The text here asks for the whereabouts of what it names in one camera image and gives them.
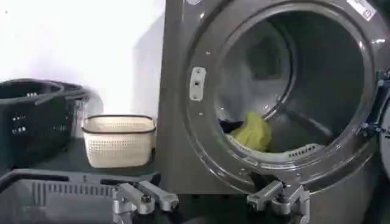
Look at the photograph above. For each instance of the grey slotted laundry basket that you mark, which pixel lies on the grey slotted laundry basket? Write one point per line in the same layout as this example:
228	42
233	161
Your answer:
61	201

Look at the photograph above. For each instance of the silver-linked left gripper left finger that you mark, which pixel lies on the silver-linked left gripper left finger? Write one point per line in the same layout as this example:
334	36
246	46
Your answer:
143	198

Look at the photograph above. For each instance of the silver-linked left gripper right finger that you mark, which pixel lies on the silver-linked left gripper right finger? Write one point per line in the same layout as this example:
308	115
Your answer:
274	196

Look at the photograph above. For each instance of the dark navy cloth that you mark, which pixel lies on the dark navy cloth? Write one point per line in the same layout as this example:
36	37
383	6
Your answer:
230	125

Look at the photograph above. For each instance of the black perforated laundry basket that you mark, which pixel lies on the black perforated laundry basket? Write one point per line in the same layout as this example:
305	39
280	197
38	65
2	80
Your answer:
33	124

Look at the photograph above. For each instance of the cream perforated laundry basket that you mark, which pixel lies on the cream perforated laundry basket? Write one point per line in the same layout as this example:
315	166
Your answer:
119	146

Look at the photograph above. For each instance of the white sticker label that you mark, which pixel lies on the white sticker label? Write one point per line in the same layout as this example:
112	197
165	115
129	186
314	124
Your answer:
362	8

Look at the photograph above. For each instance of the white door latch plate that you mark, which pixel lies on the white door latch plate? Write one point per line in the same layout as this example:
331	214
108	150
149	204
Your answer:
197	83

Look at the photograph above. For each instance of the yellow-green cloth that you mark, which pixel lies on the yellow-green cloth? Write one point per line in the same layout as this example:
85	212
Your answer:
254	134

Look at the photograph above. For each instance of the grey dryer with round opening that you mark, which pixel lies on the grey dryer with round opening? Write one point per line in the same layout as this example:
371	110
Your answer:
182	146

